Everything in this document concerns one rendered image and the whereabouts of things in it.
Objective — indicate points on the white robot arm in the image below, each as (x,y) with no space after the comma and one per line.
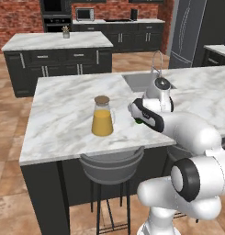
(190,131)

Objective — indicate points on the glass pitcher of orange juice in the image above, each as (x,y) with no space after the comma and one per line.
(102,122)

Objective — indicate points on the green cup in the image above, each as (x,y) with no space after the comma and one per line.
(138,121)

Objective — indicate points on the dark dining counter cabinet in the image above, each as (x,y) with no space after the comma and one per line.
(43,195)

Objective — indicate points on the steel sink basin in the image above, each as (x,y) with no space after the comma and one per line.
(138,81)

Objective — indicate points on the grey bar stool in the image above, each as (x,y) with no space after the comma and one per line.
(110,168)

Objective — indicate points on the steel arched tap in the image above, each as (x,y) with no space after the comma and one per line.
(157,71)

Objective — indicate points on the dark kitchen island with drawers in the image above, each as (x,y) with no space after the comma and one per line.
(55,64)

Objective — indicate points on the dark cupboard run with worktop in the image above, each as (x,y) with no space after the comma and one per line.
(132,35)

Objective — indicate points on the small potted plant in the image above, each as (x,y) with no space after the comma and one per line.
(66,32)

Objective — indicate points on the black hob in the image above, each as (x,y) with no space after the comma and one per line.
(118,20)

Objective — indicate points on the black canister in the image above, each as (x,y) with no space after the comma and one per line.
(134,14)

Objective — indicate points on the steel microwave oven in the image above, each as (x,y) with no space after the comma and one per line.
(84,14)

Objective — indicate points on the grey fridge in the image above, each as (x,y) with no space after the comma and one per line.
(190,33)

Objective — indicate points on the dark side cabinet with worktop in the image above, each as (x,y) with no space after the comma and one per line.
(216,55)

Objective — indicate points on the black wall oven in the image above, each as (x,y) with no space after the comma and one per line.
(55,18)

